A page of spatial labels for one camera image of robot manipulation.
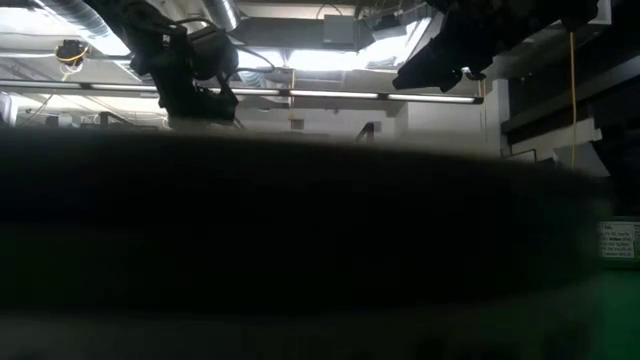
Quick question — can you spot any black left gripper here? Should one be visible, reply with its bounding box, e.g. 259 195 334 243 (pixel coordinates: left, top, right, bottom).
149 23 241 122

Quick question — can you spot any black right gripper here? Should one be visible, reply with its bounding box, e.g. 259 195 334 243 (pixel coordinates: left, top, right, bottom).
391 23 497 95

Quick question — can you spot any long linear ceiling light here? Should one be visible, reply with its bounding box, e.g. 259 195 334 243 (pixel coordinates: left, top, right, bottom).
0 78 485 105

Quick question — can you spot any green table mat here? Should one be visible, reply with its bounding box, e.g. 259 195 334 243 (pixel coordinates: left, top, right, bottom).
592 262 640 360

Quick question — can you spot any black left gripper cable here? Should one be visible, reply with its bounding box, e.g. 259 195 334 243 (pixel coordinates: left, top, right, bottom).
219 44 277 94

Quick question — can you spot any silver round ceiling duct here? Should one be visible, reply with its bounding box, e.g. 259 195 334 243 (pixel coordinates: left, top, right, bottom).
199 0 242 32

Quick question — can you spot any short yellow hanging strap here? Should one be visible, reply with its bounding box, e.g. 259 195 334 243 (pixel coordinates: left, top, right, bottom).
288 68 297 122

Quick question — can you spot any black wall beam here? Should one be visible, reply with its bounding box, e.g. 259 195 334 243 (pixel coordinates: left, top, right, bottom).
501 67 626 147

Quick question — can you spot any yellow hanging power cable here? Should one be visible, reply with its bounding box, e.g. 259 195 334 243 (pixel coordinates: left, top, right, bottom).
568 29 577 169

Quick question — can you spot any black yellow cord reel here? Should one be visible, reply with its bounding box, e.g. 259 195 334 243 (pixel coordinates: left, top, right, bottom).
53 39 90 65

